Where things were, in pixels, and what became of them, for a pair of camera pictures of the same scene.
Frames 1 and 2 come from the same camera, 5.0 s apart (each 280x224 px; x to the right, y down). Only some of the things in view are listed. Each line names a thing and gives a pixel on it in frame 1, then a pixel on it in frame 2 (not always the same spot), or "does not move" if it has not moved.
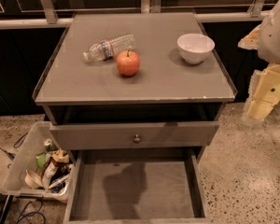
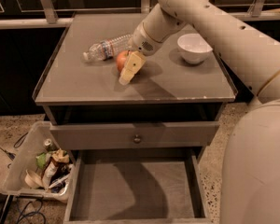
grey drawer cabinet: x=139 y=97 does not move
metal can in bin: x=49 y=146 does not move
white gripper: x=274 y=36 to x=141 y=43
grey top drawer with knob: x=133 y=135 does not move
